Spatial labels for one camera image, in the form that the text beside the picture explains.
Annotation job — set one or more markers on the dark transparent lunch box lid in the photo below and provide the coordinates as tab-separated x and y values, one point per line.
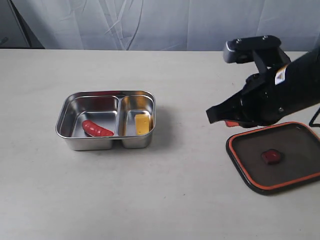
276	158

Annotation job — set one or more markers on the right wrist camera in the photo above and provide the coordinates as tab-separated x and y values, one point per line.
265	51

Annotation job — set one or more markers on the yellow toy cheese wedge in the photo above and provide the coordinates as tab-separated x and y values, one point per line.
142	124

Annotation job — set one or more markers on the red toy sausage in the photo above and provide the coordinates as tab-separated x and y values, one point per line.
94	130

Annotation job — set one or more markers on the grey backdrop curtain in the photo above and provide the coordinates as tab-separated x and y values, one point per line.
156	25

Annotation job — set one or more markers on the steel two-compartment lunch box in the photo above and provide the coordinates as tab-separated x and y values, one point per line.
114	110

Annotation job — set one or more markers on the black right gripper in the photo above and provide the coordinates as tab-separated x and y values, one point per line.
280	91

